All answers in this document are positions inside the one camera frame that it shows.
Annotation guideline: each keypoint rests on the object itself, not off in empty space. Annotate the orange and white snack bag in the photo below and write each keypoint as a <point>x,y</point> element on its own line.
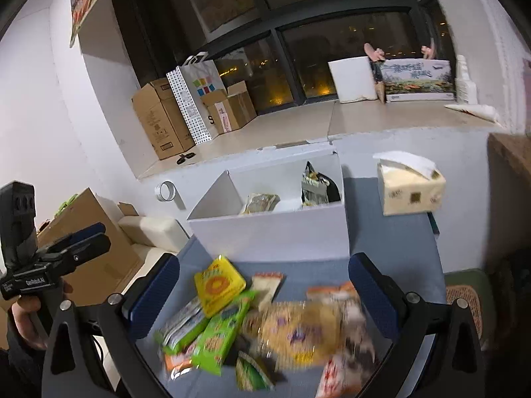
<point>352,298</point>

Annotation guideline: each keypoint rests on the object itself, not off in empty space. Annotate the dark window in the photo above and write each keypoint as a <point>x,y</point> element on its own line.
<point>315,58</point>

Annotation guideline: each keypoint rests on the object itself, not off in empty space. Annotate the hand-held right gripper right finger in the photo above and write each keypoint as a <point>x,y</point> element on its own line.
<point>369,294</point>

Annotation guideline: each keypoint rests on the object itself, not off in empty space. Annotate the woven seat cushion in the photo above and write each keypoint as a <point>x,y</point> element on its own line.
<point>468,298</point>

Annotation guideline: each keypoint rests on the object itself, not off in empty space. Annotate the small beige snack packet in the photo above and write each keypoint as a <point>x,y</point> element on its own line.
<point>265,288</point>

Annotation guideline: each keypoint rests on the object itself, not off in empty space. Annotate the bright green cracker packet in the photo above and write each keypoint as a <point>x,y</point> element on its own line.
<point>220,336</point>

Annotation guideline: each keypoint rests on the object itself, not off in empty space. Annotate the polka dot paper bag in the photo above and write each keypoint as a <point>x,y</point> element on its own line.
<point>195,99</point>

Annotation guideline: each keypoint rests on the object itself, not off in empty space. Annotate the tall cardboard box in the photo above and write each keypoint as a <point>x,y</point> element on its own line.
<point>159,120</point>

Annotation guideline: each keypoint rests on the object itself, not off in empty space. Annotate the tape roll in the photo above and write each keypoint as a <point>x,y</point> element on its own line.
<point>159,192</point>

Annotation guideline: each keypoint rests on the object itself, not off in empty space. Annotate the wooden desk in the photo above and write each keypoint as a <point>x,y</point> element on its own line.
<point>512,157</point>

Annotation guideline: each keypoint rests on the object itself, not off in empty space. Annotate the white and green snack packet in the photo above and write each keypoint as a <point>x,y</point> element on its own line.
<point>182,327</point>

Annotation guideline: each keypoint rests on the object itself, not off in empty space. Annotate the dark green snack packet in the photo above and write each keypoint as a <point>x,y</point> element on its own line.
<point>251,373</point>

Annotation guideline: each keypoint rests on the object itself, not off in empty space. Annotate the orange snack packet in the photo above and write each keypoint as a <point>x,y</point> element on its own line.
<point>178,365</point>

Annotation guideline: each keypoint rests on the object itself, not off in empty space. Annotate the person's left forearm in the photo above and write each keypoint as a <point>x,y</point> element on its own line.
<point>16,377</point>

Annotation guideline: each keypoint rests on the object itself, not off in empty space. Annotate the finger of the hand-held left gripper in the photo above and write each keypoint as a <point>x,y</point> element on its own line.
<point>89,230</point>
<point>89,246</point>

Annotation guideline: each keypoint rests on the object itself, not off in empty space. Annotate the olive snack packet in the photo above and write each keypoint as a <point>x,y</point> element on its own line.
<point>259,204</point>

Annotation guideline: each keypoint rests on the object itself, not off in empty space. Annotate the green plastic bag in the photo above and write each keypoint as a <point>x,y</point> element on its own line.
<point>66,205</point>

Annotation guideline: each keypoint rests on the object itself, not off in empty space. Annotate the person's left hand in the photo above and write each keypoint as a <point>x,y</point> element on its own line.
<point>25,323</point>

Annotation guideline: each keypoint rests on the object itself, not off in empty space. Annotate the black scissors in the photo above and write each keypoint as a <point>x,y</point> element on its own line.
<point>184,158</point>

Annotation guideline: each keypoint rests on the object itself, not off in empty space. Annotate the red and white snack packet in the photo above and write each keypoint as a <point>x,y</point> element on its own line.
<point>336,379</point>

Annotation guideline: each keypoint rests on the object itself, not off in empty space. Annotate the blue-grey tablecloth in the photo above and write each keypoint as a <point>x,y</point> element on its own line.
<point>398,236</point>

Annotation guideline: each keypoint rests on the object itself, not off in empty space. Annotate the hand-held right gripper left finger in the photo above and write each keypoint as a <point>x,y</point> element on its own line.
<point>155,294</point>

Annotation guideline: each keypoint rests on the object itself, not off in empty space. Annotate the yellow snack packet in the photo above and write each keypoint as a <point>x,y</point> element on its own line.
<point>218,286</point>

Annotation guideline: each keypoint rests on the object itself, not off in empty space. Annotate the landscape printed flat box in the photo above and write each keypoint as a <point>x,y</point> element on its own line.
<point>419,81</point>

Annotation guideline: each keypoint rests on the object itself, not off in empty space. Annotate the large brown cardboard box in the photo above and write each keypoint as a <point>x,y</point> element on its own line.
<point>103,265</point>

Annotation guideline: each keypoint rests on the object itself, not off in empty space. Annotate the white foam box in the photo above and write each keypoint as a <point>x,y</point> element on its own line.
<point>352,81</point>

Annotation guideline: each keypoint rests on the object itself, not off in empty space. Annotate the white plastic bag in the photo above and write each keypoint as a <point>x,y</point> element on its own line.
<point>473,112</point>

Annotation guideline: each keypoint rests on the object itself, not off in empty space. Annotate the black snack packet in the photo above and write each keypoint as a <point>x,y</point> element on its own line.
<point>319,186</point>

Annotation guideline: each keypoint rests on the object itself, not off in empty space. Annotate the small brown box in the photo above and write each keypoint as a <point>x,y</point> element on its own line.
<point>381,91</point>

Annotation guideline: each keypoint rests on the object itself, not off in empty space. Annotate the small open cardboard box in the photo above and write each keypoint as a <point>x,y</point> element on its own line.
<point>234,107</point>

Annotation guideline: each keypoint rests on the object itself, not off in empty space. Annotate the cream tissue box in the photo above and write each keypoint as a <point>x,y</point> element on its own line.
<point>410,195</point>

